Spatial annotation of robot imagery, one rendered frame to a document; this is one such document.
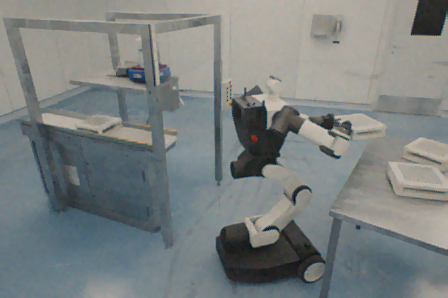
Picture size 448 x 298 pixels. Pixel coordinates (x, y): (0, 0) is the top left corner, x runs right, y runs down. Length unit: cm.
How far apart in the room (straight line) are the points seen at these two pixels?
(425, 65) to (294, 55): 195
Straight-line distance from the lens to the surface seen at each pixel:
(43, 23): 245
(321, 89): 579
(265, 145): 183
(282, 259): 229
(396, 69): 581
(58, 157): 303
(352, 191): 182
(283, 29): 565
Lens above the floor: 176
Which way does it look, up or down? 25 degrees down
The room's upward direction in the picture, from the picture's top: straight up
